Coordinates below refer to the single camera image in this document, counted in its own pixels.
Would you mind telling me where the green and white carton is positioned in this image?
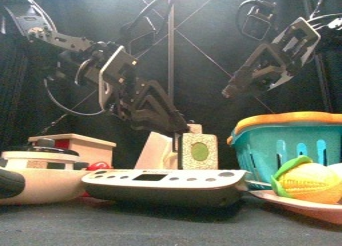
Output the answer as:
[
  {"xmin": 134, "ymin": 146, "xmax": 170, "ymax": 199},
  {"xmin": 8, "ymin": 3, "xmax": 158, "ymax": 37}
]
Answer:
[{"xmin": 178, "ymin": 132, "xmax": 221, "ymax": 171}]

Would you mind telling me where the wooden toy drawer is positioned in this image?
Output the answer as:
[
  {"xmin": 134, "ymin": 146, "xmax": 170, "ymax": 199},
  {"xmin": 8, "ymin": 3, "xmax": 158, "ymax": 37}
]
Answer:
[{"xmin": 27, "ymin": 132, "xmax": 118, "ymax": 168}]

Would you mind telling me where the red toy piece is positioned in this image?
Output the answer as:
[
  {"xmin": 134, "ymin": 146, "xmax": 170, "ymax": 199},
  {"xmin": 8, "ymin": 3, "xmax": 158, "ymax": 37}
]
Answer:
[{"xmin": 84, "ymin": 161, "xmax": 112, "ymax": 172}]

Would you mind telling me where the beige wooden block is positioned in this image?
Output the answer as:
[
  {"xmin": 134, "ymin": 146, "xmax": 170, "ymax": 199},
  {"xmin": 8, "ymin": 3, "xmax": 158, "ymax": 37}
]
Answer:
[{"xmin": 134, "ymin": 123, "xmax": 205, "ymax": 171}]

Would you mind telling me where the teal basket with orange rim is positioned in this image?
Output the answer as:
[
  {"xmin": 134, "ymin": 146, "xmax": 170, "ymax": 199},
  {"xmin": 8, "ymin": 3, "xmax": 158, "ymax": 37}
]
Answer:
[{"xmin": 226, "ymin": 111, "xmax": 342, "ymax": 192}]

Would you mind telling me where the grey toy control panel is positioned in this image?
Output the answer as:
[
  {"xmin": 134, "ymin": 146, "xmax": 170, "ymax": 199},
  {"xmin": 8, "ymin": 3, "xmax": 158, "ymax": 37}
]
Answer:
[{"xmin": 80, "ymin": 167, "xmax": 250, "ymax": 209}]

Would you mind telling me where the white toy kitchen appliance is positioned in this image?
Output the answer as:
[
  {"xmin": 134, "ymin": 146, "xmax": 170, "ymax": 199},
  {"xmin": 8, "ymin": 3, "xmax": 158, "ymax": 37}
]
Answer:
[{"xmin": 0, "ymin": 137, "xmax": 94, "ymax": 206}]

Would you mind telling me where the toy corn cob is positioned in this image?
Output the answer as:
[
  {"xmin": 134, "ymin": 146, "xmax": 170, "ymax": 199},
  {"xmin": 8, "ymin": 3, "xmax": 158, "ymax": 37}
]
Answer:
[{"xmin": 269, "ymin": 155, "xmax": 342, "ymax": 205}]

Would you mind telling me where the pink plate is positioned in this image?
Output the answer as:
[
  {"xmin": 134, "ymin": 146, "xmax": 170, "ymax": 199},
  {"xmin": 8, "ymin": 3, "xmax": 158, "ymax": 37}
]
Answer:
[{"xmin": 249, "ymin": 189, "xmax": 342, "ymax": 226}]

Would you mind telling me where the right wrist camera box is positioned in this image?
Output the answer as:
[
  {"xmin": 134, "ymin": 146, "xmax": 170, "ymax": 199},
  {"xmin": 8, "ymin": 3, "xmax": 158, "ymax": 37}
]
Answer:
[{"xmin": 235, "ymin": 0, "xmax": 278, "ymax": 42}]

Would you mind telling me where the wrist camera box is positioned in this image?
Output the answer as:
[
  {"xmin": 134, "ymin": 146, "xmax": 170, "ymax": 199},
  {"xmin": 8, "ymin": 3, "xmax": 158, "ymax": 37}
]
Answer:
[
  {"xmin": 119, "ymin": 19, "xmax": 158, "ymax": 57},
  {"xmin": 235, "ymin": 0, "xmax": 278, "ymax": 42}
]

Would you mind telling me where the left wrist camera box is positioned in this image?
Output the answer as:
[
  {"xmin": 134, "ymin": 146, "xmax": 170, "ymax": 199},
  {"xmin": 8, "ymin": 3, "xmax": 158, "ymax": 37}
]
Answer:
[{"xmin": 119, "ymin": 19, "xmax": 158, "ymax": 57}]

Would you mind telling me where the black cable loop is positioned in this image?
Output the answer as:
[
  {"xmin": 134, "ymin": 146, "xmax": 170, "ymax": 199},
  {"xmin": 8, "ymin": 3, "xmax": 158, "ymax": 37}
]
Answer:
[{"xmin": 42, "ymin": 57, "xmax": 108, "ymax": 118}]

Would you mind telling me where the metal frame pole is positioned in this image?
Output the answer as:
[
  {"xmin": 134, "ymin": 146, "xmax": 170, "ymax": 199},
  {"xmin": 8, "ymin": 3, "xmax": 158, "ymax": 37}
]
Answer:
[{"xmin": 167, "ymin": 0, "xmax": 177, "ymax": 95}]

